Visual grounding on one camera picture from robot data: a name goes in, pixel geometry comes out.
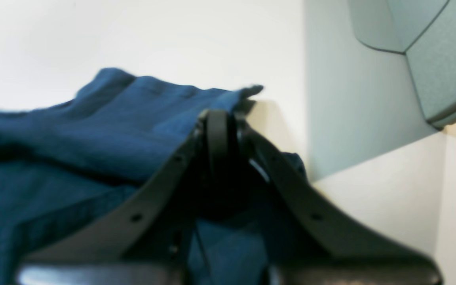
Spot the dark blue T-shirt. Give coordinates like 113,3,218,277
0,67,308,285

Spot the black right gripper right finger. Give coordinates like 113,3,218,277
234,115,443,285

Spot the grey chair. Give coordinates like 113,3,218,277
347,0,456,129

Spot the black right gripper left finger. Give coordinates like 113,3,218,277
15,109,228,285

